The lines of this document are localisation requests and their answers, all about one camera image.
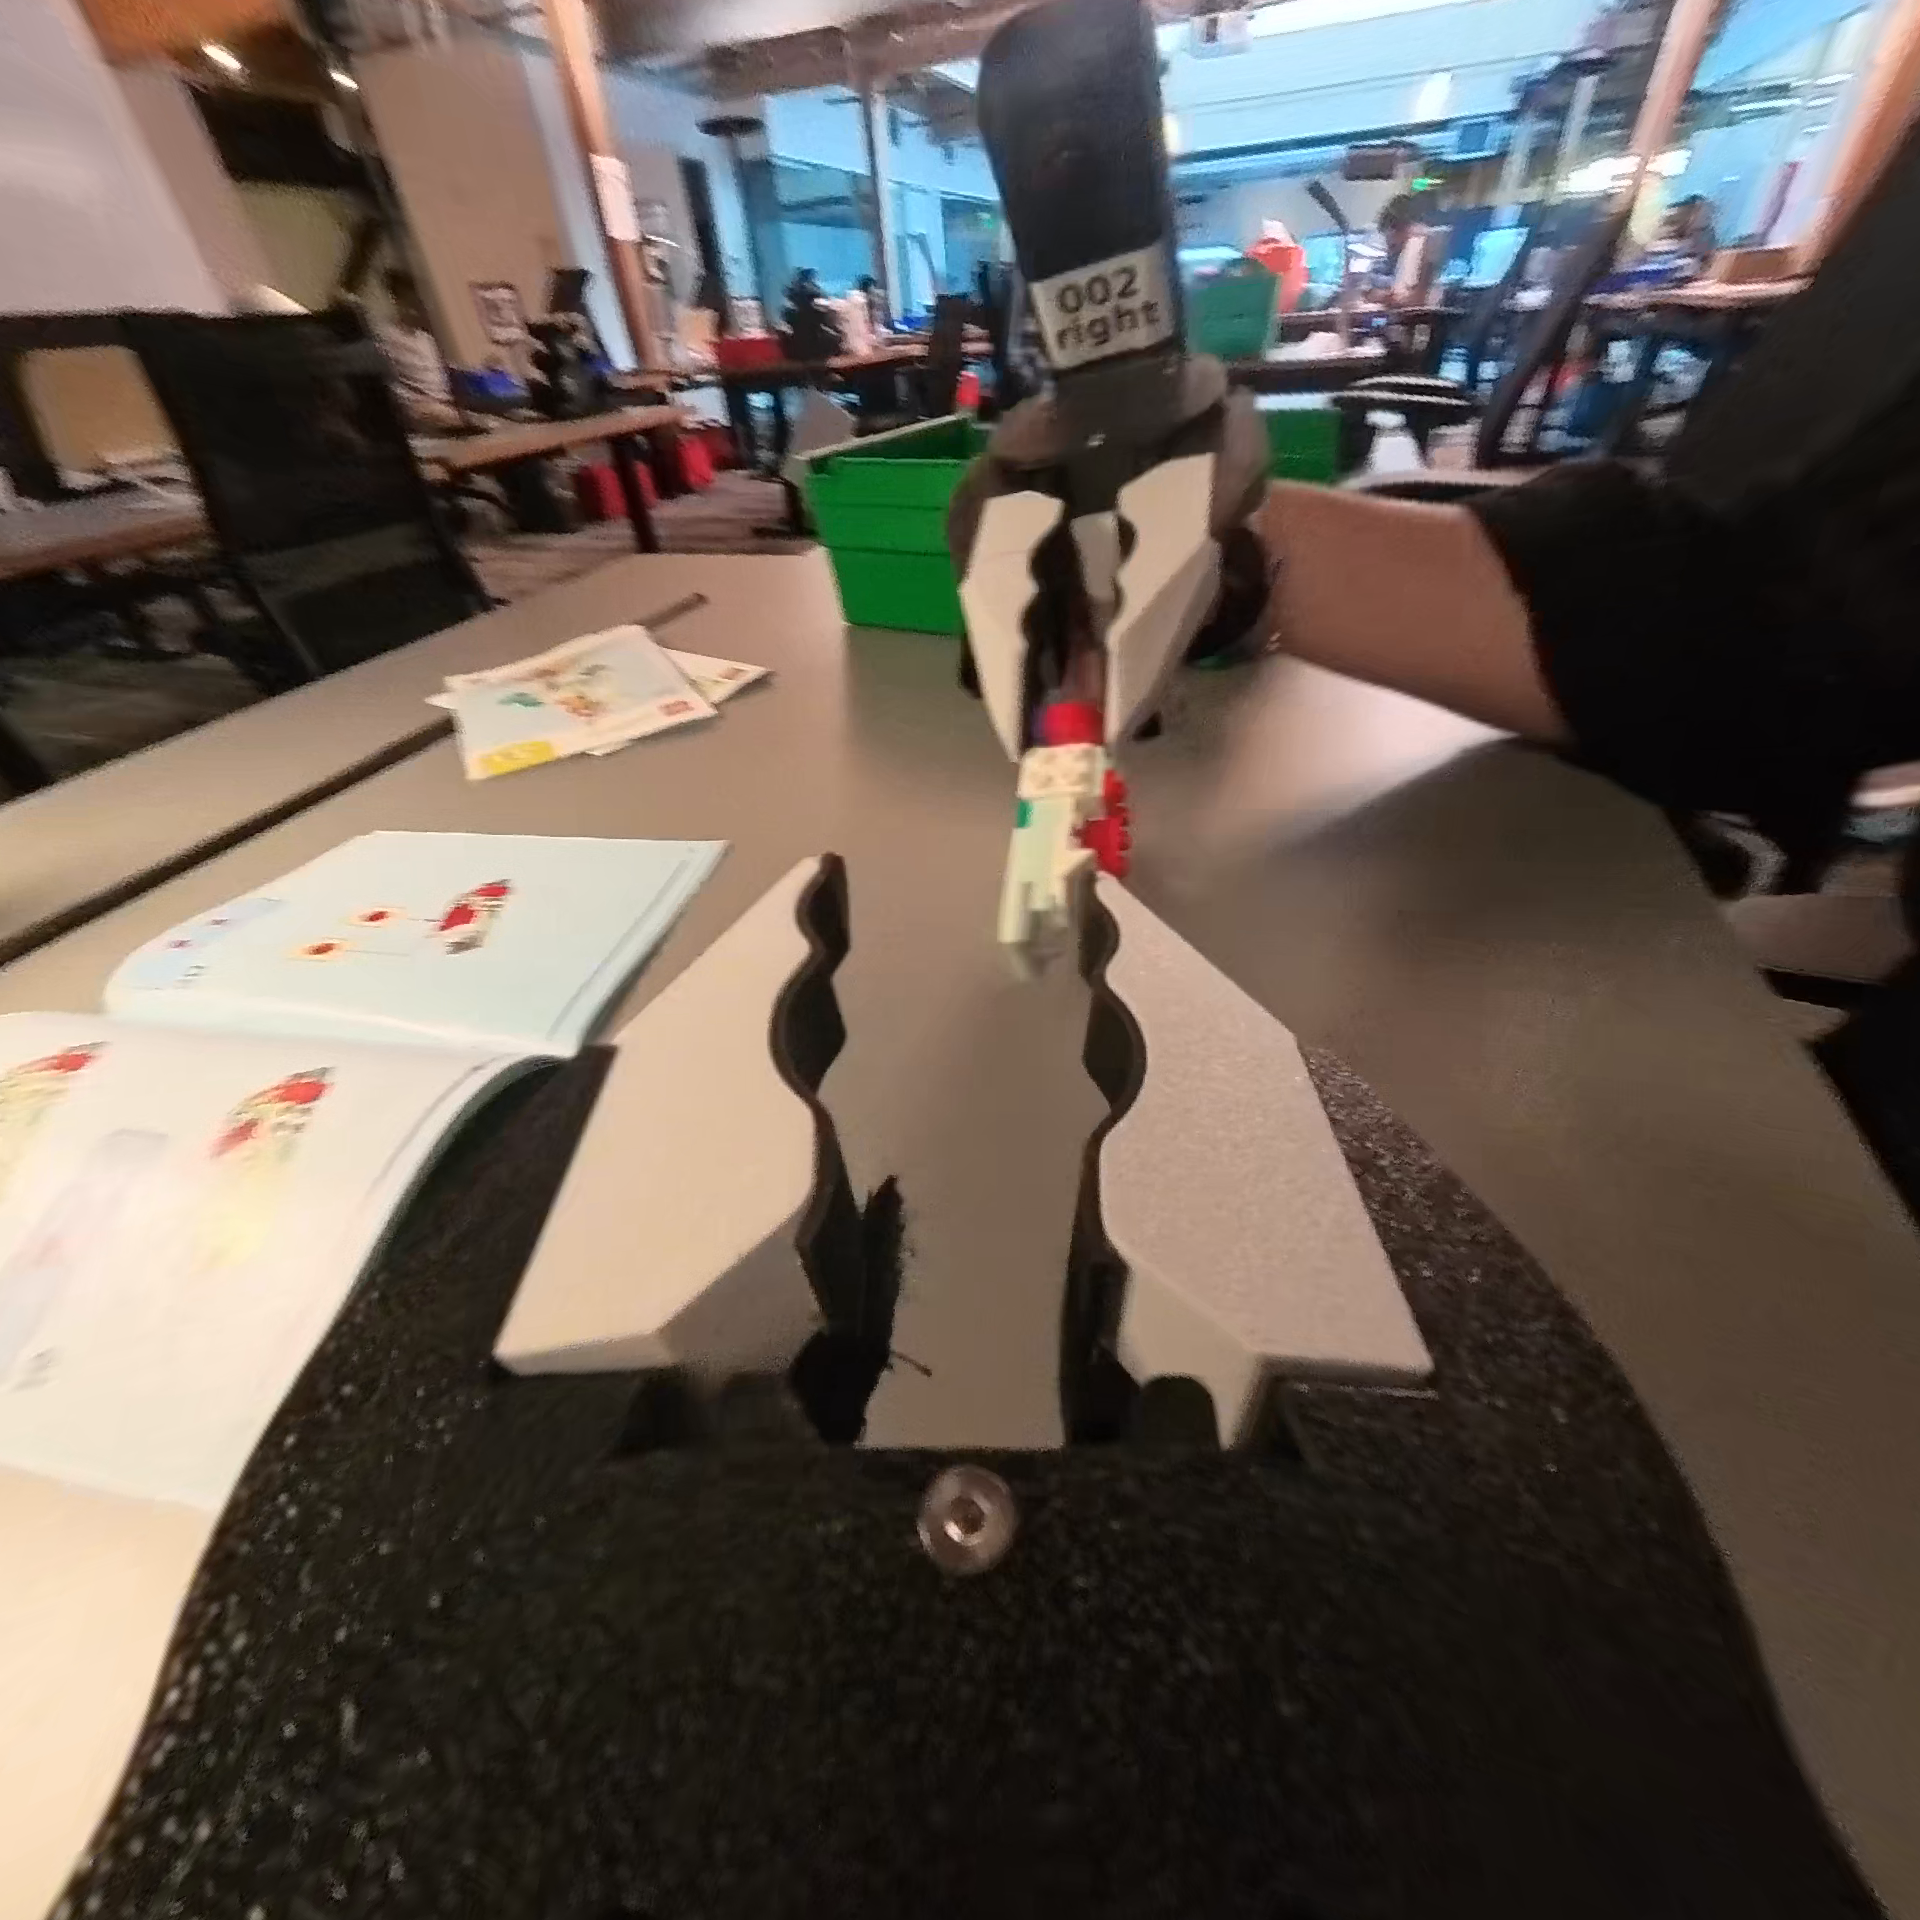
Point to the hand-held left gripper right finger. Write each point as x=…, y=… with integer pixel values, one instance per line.
x=1261, y=1214

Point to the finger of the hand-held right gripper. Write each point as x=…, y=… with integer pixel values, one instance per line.
x=1003, y=614
x=1177, y=571

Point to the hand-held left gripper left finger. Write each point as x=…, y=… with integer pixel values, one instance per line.
x=661, y=1185

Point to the white red green lego model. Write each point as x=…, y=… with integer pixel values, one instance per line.
x=1042, y=871

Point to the person's right forearm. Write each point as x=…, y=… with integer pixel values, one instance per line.
x=1650, y=630

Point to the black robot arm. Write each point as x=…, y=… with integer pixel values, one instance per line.
x=564, y=360

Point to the green stacked plastic bins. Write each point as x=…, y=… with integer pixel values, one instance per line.
x=885, y=525

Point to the small green crate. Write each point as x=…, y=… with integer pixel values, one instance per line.
x=1229, y=307

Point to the open light blue instruction booklet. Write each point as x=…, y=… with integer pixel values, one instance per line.
x=451, y=961

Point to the red container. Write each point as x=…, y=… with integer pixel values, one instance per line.
x=614, y=492
x=684, y=467

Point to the wooden desk with robot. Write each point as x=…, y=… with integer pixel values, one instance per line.
x=554, y=436

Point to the black and white tag sign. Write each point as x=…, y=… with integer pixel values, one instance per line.
x=496, y=316

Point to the black mesh office chair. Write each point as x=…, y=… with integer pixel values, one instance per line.
x=300, y=479

